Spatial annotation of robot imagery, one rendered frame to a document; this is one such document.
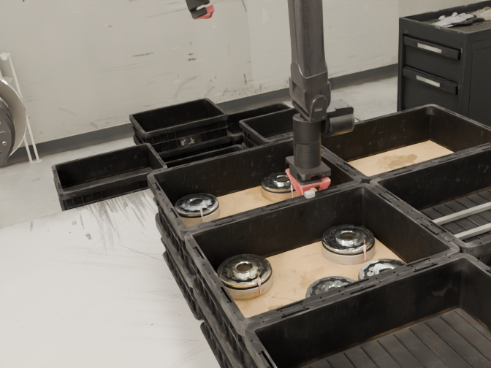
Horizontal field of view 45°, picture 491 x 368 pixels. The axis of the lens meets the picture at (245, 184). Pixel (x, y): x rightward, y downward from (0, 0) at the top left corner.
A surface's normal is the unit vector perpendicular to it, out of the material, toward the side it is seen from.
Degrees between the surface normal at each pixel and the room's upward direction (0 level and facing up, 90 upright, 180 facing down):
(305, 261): 0
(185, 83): 90
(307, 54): 99
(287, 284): 0
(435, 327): 0
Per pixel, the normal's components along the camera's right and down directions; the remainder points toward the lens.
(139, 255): -0.09, -0.89
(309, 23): 0.35, 0.58
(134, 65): 0.39, 0.38
